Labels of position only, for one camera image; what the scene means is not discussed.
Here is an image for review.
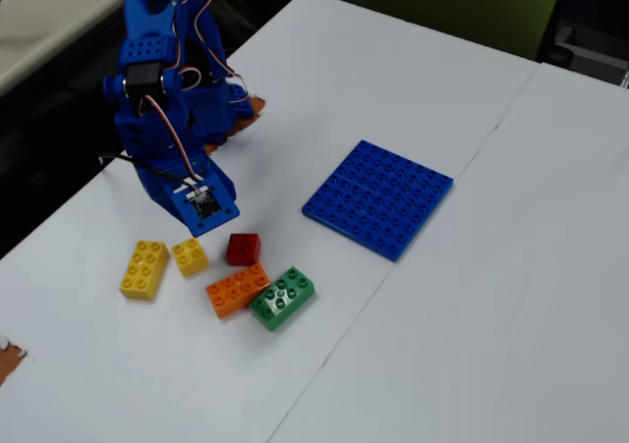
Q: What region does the orange 2x4 toy block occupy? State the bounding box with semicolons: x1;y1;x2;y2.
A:
204;261;272;319

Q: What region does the green partition panel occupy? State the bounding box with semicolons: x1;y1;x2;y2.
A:
332;0;569;62

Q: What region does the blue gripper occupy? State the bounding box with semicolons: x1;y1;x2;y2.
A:
115;102;237;207

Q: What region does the white paper table cover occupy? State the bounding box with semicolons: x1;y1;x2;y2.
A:
0;0;542;443
269;62;629;443

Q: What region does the grey background fixture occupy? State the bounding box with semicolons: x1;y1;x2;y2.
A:
538;20;629;89

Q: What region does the black camera cable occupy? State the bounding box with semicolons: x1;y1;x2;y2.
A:
96;153;198;187

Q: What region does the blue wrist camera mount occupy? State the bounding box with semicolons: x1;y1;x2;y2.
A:
164;180;242;238

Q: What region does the green 2x4 toy block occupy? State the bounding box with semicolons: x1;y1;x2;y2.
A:
249;265;316;333

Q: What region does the blue 8x8 studded base plate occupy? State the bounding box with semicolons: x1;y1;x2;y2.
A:
301;139;455;263

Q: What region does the yellow 2x2 toy block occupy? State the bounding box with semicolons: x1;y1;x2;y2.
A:
170;238;210;278

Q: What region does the white background desk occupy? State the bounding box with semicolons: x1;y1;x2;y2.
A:
0;0;163;95

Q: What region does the yellow 2x4 toy block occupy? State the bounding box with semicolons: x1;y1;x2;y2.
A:
119;240;171;301

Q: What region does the red white servo wire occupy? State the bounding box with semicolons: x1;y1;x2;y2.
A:
140;93;205;198

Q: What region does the red 2x2 toy block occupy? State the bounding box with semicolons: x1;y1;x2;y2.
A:
226;233;262;267

